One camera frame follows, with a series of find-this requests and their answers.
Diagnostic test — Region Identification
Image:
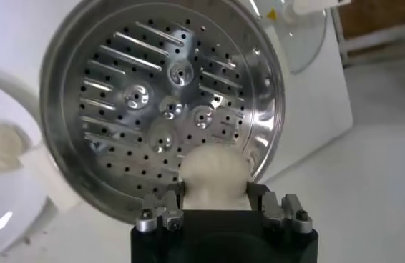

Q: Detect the stainless steel steamer basket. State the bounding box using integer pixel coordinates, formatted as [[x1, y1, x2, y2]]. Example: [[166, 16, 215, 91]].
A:
[[40, 0, 286, 224]]

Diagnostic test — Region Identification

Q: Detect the glass lid with white handle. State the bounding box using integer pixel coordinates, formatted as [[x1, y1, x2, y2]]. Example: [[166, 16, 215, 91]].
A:
[[248, 0, 352, 74]]

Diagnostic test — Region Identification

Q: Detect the white round plate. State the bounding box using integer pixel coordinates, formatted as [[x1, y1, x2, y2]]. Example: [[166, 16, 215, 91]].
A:
[[0, 64, 60, 263]]

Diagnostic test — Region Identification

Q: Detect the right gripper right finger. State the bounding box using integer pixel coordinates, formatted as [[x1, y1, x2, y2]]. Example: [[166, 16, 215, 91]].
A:
[[246, 181, 313, 234]]

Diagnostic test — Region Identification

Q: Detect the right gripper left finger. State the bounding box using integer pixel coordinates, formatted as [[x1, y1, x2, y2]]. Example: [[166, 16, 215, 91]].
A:
[[134, 181, 188, 234]]

